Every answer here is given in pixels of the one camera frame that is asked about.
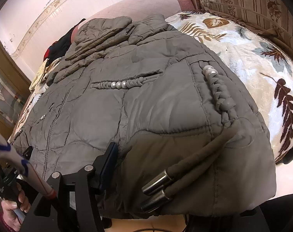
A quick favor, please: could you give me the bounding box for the grey quilted hooded jacket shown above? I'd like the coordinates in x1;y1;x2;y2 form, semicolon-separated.
12;14;276;219

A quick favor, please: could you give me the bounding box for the person left hand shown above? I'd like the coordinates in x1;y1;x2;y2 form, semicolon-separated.
0;183;32;232

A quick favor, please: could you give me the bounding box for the wooden stained glass door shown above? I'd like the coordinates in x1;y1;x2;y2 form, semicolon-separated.
0;42;30;139

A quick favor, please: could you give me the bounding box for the yellow patterned cloth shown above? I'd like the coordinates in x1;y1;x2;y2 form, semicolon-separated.
29;58;49;92

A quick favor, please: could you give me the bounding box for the red garment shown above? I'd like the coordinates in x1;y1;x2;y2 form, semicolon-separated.
43;48;50;61

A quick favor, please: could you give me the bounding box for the black garment pile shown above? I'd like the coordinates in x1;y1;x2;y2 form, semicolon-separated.
47;18;85;66

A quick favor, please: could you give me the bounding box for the pink bolster pillow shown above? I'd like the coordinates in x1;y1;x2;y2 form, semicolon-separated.
71;0;196;41

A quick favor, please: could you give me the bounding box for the leaf pattern bed blanket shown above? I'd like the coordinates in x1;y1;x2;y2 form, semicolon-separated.
11;13;293;174

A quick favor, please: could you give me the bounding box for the striped brown cushion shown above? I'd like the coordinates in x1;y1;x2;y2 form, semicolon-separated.
197;0;293;59

